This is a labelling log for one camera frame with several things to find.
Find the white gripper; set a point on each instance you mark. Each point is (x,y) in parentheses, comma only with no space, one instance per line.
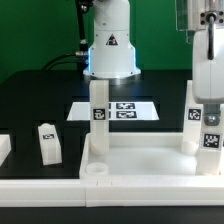
(208,75)

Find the white desk top tray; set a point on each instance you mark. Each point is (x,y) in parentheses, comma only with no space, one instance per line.
(138,154)

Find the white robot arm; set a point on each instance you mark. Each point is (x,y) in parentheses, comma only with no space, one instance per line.
(112,56)

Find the white marker plate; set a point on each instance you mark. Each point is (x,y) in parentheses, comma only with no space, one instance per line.
(124,111)

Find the white front rail barrier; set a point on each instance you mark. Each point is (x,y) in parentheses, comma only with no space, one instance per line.
(196,191)

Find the white left rail block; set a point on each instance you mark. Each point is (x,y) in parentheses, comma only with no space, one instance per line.
(5,147)

